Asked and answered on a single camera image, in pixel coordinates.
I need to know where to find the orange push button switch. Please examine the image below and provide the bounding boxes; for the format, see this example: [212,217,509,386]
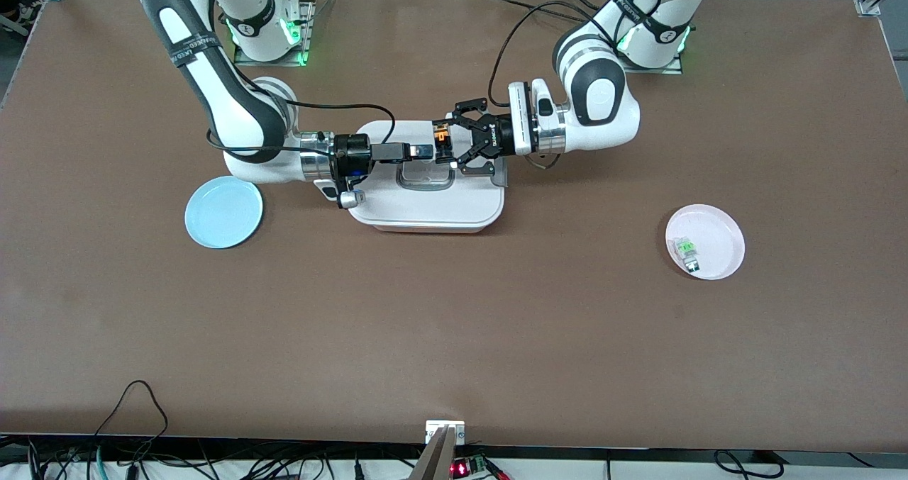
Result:
[433,121,456,166]

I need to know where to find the pink storage box white lid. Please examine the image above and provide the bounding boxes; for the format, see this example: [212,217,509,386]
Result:
[345,120,509,235]

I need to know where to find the light blue round plate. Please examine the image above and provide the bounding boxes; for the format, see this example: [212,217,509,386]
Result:
[184,176,264,250]

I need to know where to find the pink round plate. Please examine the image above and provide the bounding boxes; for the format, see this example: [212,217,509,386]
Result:
[665,204,746,281]

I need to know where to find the grey aluminium bar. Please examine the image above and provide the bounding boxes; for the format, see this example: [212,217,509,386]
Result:
[408,427,460,480]

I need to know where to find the circuit board red light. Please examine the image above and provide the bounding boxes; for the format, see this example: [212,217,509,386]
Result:
[450,454,492,478]

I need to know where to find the black table cable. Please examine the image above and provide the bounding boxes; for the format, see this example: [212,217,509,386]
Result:
[489,0,625,30]

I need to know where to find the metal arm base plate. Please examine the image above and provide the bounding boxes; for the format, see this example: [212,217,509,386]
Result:
[609,9,684,75]
[233,0,317,67]

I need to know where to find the green push button switch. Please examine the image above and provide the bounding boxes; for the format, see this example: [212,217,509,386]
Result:
[674,237,703,273]

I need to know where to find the small white bracket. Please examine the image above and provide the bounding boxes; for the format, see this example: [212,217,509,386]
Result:
[425,420,466,445]

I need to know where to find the looping black cable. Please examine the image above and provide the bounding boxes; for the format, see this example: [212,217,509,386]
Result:
[91,380,170,463]
[713,450,781,479]

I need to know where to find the tangled black cables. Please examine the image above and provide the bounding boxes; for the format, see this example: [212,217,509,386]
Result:
[0,434,426,480]

